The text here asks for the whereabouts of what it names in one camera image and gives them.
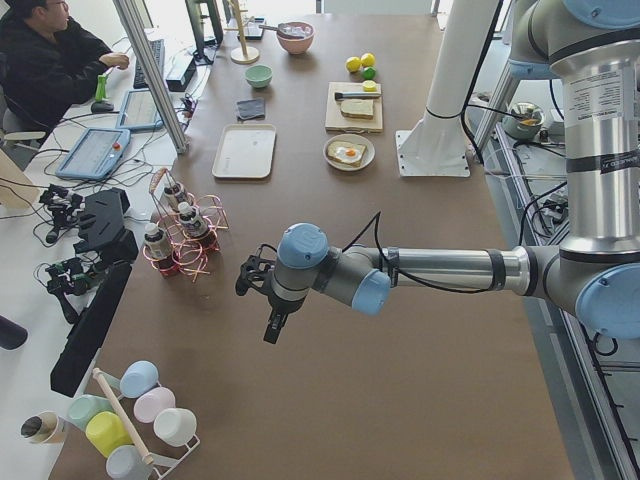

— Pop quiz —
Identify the copper wire bottle rack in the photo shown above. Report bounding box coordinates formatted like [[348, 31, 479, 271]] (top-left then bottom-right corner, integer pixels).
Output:
[[142, 167, 229, 280]]

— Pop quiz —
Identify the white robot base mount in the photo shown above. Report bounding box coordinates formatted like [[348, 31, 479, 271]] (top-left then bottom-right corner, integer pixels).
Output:
[[396, 0, 502, 178]]

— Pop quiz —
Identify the whole lemon upper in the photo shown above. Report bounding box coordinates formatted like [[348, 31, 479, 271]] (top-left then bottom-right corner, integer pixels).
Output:
[[345, 56, 361, 73]]

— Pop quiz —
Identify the bread slice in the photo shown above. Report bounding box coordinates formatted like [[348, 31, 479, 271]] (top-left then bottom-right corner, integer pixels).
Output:
[[340, 99, 374, 120], [326, 140, 366, 167]]

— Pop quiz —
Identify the green cup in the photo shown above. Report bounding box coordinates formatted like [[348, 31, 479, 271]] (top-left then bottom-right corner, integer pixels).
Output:
[[67, 394, 113, 431]]

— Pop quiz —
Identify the black bracket stand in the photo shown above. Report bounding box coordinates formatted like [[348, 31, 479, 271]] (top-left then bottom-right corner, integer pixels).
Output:
[[73, 187, 139, 265]]

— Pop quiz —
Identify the blue teach pendant far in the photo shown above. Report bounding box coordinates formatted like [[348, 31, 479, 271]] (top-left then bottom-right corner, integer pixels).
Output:
[[116, 89, 163, 132]]

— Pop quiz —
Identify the grey folded cloth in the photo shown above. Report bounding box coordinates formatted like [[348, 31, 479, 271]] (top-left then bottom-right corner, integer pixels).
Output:
[[236, 98, 266, 121]]

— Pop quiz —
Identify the fried egg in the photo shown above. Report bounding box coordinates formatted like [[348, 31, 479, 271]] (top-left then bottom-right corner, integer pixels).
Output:
[[332, 147, 361, 164]]

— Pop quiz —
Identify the steel scoop in bowl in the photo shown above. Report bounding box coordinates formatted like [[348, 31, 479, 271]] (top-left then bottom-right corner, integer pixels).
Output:
[[258, 23, 306, 39]]

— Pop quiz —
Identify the white cup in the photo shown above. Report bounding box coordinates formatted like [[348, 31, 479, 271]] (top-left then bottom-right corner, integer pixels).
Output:
[[153, 407, 197, 447]]

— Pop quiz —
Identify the tea bottle one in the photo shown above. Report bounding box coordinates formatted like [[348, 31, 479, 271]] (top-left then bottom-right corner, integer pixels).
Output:
[[178, 202, 209, 239]]

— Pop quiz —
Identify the bamboo cutting board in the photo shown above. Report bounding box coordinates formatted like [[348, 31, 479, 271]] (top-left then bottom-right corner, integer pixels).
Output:
[[325, 81, 384, 133]]

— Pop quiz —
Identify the green bowl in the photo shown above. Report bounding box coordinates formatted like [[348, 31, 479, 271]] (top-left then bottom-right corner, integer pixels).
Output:
[[245, 65, 273, 89]]

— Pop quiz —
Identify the person in black jacket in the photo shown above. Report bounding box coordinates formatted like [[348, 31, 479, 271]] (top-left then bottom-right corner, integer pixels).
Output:
[[1, 1, 130, 134]]

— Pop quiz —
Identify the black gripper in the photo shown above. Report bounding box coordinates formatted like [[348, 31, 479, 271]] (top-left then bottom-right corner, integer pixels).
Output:
[[263, 292, 305, 343]]

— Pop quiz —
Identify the white cup rack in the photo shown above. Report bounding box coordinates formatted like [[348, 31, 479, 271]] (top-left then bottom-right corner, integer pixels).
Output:
[[92, 368, 201, 479]]

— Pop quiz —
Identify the cream rabbit tray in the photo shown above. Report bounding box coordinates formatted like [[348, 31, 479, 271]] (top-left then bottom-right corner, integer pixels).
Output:
[[212, 124, 276, 180]]

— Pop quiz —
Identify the wooden stand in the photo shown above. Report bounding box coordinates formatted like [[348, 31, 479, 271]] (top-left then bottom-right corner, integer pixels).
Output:
[[225, 0, 260, 65]]

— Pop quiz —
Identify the pink bowl with ice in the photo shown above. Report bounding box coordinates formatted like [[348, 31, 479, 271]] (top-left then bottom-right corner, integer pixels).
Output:
[[276, 21, 315, 55]]

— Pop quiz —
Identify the whole lemon lower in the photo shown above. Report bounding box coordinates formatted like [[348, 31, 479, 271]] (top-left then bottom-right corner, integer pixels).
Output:
[[360, 52, 376, 68]]

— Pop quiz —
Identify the black long box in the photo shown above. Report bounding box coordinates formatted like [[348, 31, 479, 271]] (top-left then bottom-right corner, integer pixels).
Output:
[[50, 261, 132, 398]]

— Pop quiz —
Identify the paper cup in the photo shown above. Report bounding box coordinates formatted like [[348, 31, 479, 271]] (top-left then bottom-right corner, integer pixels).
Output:
[[20, 411, 67, 444]]

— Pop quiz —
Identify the blue teach pendant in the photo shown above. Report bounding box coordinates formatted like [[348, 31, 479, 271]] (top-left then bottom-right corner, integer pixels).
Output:
[[116, 89, 163, 132], [55, 128, 131, 180]]

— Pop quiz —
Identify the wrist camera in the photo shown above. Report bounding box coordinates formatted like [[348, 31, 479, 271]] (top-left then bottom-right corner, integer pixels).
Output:
[[235, 243, 276, 296]]

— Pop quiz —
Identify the white round plate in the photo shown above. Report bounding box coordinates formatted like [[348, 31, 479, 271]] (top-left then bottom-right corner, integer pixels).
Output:
[[323, 134, 375, 172]]

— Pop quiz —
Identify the aluminium frame post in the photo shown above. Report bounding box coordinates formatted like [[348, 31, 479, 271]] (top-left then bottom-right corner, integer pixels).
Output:
[[113, 0, 188, 154]]

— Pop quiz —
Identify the tea bottle two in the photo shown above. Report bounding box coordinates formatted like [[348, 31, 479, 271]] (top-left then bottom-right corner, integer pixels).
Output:
[[163, 183, 190, 212]]

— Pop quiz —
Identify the yellow cup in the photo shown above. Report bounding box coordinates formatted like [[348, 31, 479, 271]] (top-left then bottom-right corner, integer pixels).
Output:
[[85, 411, 133, 458]]

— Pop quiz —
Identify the half lemon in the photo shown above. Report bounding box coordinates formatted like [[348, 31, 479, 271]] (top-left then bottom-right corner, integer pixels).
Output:
[[362, 80, 377, 92]]

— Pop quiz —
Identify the blue teach pendant near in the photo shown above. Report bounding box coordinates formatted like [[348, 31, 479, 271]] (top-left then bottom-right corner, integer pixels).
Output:
[[55, 128, 131, 180]]

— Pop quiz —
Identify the steel muddler black tip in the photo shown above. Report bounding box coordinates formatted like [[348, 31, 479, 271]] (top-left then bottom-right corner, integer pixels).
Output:
[[334, 91, 382, 101]]

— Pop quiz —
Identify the bread slice under egg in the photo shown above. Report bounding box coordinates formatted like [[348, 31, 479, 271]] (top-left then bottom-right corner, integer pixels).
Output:
[[326, 140, 366, 167]]

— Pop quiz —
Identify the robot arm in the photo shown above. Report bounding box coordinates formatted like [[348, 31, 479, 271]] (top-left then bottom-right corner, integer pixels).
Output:
[[263, 1, 639, 343]]

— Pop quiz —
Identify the tea bottle three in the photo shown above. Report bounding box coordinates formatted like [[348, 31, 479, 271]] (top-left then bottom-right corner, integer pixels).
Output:
[[144, 222, 175, 276]]

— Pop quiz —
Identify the grey blue cup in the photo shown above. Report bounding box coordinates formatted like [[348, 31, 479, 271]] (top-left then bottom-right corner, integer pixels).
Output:
[[106, 445, 153, 480]]

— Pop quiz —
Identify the green lime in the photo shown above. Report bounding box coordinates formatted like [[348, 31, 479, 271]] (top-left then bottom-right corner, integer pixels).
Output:
[[361, 66, 377, 80]]

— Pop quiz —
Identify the pink cup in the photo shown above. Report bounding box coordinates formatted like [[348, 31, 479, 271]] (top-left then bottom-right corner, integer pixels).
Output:
[[133, 386, 176, 424]]

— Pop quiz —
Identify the whole lemon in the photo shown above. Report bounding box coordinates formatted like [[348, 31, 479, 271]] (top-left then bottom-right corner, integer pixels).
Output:
[[345, 56, 361, 73], [360, 52, 376, 68]]

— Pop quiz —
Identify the black keyboard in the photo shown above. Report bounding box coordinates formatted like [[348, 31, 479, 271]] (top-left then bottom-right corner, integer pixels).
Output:
[[132, 38, 167, 90]]

